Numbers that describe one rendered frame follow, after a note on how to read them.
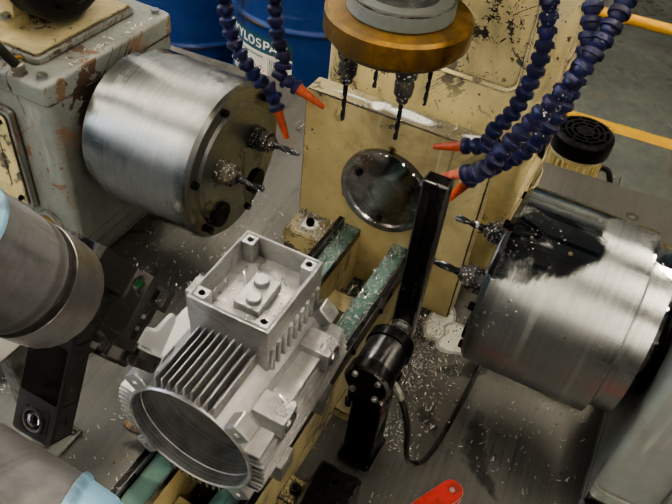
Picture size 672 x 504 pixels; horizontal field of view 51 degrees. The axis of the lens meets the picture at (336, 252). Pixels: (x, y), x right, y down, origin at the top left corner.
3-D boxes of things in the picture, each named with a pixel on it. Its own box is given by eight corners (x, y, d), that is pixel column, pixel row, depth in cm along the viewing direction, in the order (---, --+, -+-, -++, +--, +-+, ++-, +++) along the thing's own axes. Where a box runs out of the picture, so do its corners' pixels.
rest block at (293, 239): (297, 252, 128) (301, 202, 120) (331, 267, 126) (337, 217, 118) (281, 272, 124) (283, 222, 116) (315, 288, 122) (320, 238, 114)
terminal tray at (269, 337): (245, 271, 86) (245, 228, 81) (321, 305, 84) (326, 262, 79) (187, 337, 78) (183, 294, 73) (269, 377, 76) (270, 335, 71)
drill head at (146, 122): (129, 122, 133) (111, -5, 116) (295, 191, 123) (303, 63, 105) (29, 193, 117) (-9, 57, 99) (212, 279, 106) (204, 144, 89)
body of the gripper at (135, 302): (182, 295, 66) (125, 255, 55) (135, 378, 64) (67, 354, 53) (117, 264, 68) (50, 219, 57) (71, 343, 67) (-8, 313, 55)
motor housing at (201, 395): (220, 335, 98) (215, 237, 85) (341, 393, 93) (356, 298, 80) (127, 446, 85) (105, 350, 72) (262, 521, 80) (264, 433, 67)
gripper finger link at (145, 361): (173, 364, 69) (134, 347, 61) (165, 379, 68) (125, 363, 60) (135, 344, 70) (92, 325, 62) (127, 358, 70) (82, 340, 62)
